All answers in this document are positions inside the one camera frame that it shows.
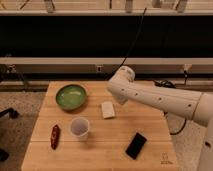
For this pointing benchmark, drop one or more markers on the black smartphone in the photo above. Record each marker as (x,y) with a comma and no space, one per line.
(136,146)

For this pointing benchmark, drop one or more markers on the white sponge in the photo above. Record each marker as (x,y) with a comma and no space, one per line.
(107,110)

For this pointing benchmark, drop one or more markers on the grey metal rail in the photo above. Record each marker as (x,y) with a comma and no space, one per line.
(107,65)

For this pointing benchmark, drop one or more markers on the translucent white cup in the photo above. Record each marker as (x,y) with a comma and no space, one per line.
(79,128)

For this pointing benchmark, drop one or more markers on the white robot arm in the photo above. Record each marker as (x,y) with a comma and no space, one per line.
(191,105)

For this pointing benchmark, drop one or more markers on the green ceramic bowl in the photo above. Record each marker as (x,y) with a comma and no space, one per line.
(71,97)

